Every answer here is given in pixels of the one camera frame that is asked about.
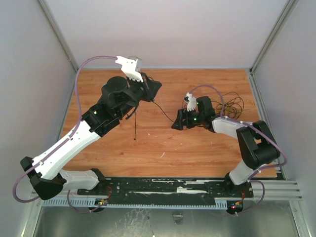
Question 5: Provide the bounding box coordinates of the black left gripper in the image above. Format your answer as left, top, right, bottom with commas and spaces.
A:
118, 71, 162, 118

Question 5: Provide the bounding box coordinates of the black and yellow wire bundle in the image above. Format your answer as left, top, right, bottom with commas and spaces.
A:
214, 92, 245, 119

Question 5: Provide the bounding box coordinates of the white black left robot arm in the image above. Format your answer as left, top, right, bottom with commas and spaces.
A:
20, 73, 162, 200

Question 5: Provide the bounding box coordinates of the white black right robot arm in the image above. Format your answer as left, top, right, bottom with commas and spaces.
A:
171, 93, 280, 197

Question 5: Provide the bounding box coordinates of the black zip tie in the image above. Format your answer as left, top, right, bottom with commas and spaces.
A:
125, 106, 138, 141

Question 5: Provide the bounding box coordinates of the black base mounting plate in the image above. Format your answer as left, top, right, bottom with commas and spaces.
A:
77, 178, 254, 204

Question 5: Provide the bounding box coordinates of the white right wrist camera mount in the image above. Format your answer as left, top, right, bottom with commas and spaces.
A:
184, 92, 197, 112

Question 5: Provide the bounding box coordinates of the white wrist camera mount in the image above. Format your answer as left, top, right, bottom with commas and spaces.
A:
184, 92, 197, 112
115, 56, 144, 82

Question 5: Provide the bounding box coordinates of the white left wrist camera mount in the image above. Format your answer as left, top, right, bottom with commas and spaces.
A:
115, 56, 144, 82

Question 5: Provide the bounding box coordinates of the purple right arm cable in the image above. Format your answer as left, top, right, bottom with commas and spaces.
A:
190, 84, 288, 217

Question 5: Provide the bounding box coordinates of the grey slotted cable duct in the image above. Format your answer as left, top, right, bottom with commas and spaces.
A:
42, 197, 228, 210

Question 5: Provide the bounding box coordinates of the aluminium frame rail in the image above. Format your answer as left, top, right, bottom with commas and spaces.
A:
247, 0, 302, 200

